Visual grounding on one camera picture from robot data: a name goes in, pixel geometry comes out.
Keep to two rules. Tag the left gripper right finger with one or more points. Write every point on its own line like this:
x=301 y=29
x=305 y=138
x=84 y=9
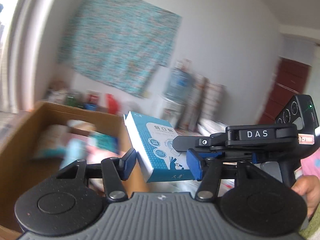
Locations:
x=206 y=170

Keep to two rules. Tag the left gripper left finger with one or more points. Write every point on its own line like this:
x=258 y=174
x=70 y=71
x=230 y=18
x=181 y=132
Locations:
x=114 y=171

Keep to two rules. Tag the blue bandage box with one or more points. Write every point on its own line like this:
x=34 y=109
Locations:
x=152 y=139

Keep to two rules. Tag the person right hand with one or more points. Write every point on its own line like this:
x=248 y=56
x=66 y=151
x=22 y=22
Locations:
x=308 y=186

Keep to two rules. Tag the dark red door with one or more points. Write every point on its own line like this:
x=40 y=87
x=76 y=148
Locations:
x=291 y=78

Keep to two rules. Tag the red plastic bag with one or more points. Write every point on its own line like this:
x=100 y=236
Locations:
x=111 y=104

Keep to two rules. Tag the water dispenser bottle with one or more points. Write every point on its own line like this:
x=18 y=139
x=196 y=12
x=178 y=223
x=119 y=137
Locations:
x=179 y=85

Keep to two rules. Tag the brown cardboard box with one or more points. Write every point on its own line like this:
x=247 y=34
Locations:
x=40 y=198

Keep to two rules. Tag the teal floral wall cloth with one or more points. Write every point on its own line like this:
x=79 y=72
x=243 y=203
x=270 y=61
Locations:
x=119 y=43

